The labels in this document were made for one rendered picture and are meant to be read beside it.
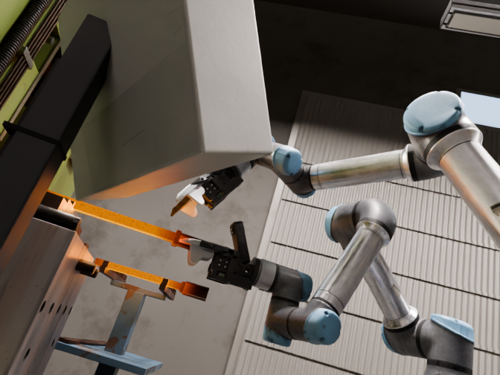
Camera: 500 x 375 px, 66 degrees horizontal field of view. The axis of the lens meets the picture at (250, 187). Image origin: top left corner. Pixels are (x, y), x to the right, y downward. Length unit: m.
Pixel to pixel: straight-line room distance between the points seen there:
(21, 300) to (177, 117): 0.58
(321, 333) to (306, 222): 2.92
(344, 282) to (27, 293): 0.67
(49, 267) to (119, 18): 0.53
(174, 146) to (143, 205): 3.73
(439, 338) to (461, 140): 0.64
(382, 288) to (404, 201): 2.81
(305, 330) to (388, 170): 0.44
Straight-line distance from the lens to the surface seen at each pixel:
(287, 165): 1.00
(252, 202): 3.88
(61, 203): 0.90
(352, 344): 3.61
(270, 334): 1.00
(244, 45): 0.37
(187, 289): 1.36
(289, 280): 1.01
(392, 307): 1.31
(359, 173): 1.05
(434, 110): 0.88
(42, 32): 0.88
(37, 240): 0.85
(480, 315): 4.00
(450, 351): 1.28
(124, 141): 0.43
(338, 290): 0.95
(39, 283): 0.84
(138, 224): 0.99
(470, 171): 0.82
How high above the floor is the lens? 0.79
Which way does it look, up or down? 23 degrees up
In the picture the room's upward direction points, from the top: 17 degrees clockwise
